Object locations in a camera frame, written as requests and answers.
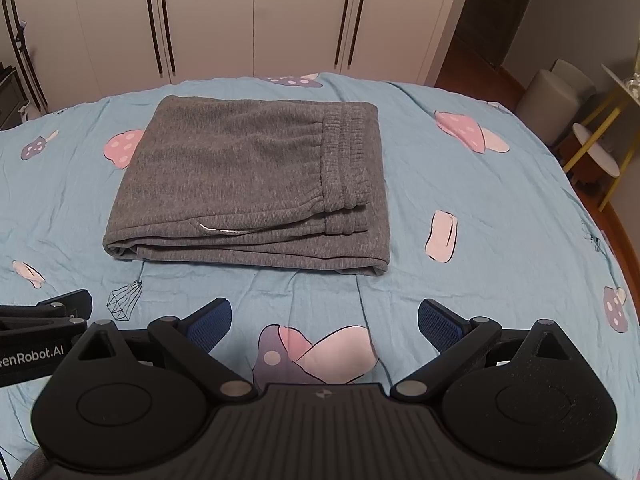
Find grey sweatpants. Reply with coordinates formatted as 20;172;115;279
103;96;390;275

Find light blue mushroom bedsheet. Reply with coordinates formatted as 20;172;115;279
1;74;639;479

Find white yellow-legged side table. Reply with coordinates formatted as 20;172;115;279
563;60;639;211

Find grey cylindrical stool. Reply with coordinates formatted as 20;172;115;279
515;58;596;146

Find black tripod stand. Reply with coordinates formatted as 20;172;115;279
1;0;49;114

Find white sliding wardrobe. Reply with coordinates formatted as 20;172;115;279
16;0;464;110

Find dark wooden door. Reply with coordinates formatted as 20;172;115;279
436;0;529;91

